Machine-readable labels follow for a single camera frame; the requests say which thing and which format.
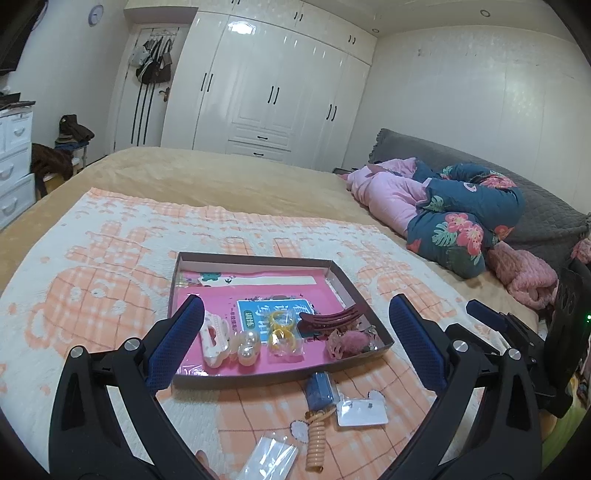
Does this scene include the clear pearl hair clip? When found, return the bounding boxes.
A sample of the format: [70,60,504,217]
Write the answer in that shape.
[229,329,262,368]

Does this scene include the pink fluffy blanket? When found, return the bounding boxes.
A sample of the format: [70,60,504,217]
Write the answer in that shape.
[488,242,560,311]

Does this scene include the pink plush hair clip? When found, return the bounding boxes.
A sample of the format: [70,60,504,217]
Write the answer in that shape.
[344,328,375,357]

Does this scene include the blue glitter hair clip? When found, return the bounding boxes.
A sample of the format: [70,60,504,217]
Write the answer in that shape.
[304,371,342,412]

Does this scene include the orange spiral hair tie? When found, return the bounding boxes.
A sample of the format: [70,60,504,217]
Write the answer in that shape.
[304,407,334,473]

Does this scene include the pile of dark clothes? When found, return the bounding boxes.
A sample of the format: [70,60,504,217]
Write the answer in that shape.
[55,114,96,151]

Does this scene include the white door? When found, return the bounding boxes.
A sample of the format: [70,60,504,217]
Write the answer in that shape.
[113,25,186,156]

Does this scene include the white drawer cabinet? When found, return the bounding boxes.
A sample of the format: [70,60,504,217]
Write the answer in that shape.
[0,104,37,230]

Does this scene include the dark red hair clip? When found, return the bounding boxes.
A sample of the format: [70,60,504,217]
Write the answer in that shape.
[297,306,362,341]

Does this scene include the white orange checked blanket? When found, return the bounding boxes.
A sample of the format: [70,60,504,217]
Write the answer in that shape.
[0,186,532,480]

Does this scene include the clear plastic bag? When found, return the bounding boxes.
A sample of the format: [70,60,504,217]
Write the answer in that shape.
[242,433,299,480]

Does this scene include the black hanging bags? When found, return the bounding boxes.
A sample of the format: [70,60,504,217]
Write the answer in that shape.
[135,36,173,86]

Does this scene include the white wardrobe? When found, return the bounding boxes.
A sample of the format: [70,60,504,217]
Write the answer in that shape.
[124,0,378,172]

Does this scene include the small pink hair claw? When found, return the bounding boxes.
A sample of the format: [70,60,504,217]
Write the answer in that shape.
[326,331,346,362]

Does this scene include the earring card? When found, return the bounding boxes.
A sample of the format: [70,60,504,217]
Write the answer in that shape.
[335,391,389,428]

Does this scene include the black wall television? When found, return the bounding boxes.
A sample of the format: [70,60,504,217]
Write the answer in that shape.
[0,0,48,77]

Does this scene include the black set-top device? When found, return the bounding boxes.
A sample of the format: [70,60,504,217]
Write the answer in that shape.
[0,92,37,110]

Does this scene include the dark brown garment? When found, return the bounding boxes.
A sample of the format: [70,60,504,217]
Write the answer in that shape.
[30,143,75,184]

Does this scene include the blue floral quilt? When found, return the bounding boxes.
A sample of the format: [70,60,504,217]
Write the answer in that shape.
[406,162,526,279]

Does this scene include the grey quilted headboard cover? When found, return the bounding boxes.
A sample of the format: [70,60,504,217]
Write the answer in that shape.
[368,128,591,267]

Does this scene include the yellow hair ties bag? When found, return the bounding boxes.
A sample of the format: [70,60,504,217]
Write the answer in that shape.
[266,309,307,359]

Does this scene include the brown cardboard box tray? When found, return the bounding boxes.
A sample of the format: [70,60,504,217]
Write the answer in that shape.
[170,251,395,391]

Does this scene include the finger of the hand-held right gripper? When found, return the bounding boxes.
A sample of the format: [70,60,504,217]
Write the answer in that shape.
[466,300,549,366]

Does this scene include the pink quilt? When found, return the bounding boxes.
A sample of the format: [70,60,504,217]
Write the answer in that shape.
[346,157,433,237]

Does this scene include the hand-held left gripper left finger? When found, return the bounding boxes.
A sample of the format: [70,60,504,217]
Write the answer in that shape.
[48,294,205,480]

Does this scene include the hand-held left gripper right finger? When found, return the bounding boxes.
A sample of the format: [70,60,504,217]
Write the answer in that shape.
[389,294,543,480]

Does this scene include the yellow patterned cloth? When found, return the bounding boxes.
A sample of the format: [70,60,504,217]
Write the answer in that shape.
[539,364,591,463]

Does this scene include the floral white paper strip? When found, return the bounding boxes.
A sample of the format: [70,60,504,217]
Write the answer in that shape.
[180,270,320,291]

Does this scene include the white hair claw clip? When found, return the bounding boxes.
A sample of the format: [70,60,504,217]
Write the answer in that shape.
[199,311,232,368]

